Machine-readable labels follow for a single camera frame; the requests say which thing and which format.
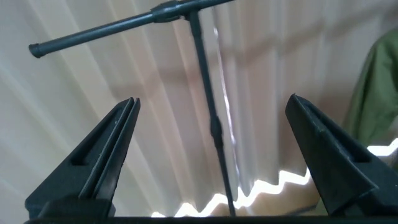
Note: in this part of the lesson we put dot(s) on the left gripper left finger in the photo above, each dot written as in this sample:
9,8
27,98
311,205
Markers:
90,177

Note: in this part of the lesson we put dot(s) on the green printed shirt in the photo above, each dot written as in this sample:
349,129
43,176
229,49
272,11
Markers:
376,99

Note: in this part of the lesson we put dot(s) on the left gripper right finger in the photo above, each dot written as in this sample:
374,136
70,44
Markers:
339,168

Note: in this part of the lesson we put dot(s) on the black clothes rack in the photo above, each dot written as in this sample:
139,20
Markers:
202,62

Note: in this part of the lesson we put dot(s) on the beige curtain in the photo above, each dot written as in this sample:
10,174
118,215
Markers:
93,77

